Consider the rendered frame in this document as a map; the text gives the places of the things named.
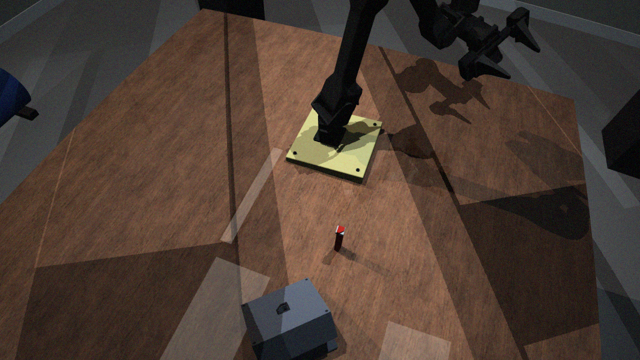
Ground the dark red peg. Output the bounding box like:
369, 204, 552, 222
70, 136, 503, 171
334, 226, 346, 251

